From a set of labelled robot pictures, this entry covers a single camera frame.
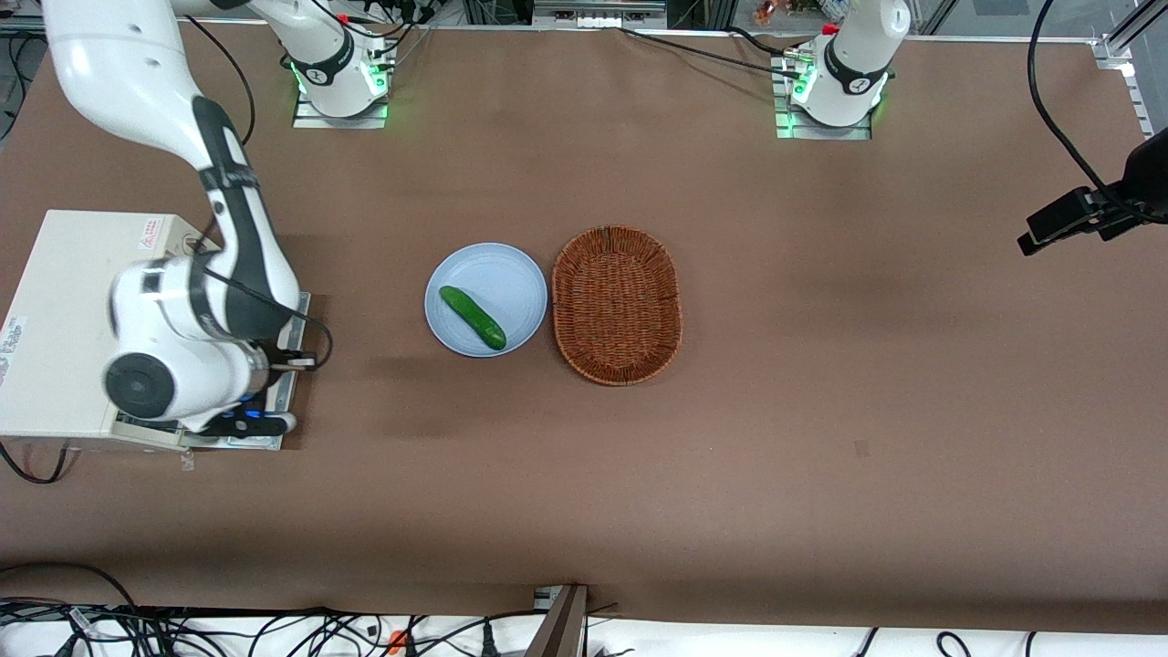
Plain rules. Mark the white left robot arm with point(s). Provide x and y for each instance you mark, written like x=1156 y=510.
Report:
x=853 y=64

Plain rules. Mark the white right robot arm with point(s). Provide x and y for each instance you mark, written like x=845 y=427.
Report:
x=128 y=82

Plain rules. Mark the oval brown wicker basket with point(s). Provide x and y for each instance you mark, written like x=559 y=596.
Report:
x=617 y=306

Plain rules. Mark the light blue round plate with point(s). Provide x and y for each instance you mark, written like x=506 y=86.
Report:
x=493 y=274

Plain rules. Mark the green cucumber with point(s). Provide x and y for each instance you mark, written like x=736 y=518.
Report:
x=473 y=318

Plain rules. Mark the clear tape strip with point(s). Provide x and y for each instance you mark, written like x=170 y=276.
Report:
x=187 y=461

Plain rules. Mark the white control box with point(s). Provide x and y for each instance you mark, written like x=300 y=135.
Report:
x=64 y=301

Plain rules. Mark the aluminium frame profile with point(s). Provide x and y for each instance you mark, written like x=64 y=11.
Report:
x=1136 y=91

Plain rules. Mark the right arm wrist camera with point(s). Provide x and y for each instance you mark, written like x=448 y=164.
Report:
x=265 y=425

